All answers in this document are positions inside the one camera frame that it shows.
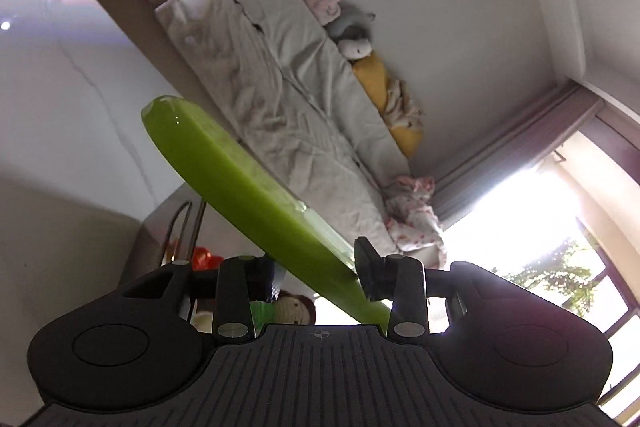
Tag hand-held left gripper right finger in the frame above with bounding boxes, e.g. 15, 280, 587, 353
353, 236, 502, 339

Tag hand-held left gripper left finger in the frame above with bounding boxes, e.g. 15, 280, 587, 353
122, 256, 287, 341

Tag crochet doll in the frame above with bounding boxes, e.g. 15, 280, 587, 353
272, 291, 317, 326

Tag green lid with clear flap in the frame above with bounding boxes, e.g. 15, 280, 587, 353
141, 95, 394, 326

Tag red hooded figurine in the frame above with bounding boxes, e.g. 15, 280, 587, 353
191, 247, 225, 272

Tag pink floral cloth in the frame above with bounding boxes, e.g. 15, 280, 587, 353
382, 176, 448, 271

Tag green outdoor plants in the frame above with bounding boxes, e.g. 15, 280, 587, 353
505, 239, 602, 309

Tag grey curtain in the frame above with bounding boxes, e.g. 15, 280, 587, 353
432, 82, 609, 229

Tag crumpled beige cloth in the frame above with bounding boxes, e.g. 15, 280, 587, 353
382, 80, 424, 131

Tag white plush toy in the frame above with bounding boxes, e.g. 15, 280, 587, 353
337, 27, 376, 61

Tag grey plush toy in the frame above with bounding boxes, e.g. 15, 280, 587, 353
325, 4, 377, 39

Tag pink plush toy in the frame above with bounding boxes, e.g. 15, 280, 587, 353
301, 0, 343, 26

